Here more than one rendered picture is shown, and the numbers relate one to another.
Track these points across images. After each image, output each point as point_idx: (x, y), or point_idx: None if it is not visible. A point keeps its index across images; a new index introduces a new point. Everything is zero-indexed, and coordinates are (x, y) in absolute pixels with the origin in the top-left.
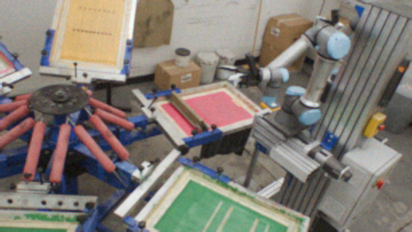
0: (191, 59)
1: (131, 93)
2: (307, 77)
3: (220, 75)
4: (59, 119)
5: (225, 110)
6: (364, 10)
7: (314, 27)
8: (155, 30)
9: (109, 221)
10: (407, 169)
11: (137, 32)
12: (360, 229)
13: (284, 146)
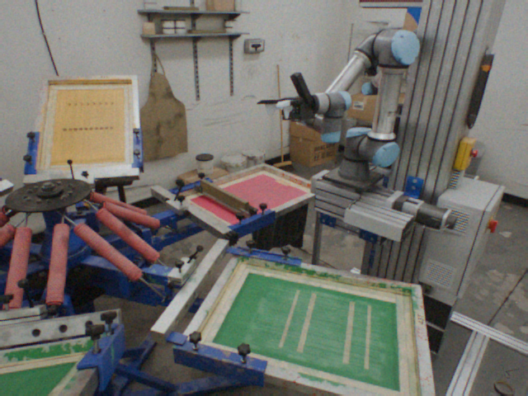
0: (216, 166)
1: (153, 214)
2: None
3: None
4: (53, 223)
5: (271, 192)
6: (420, 10)
7: (366, 38)
8: (168, 137)
9: (151, 368)
10: None
11: (147, 142)
12: (460, 309)
13: (360, 204)
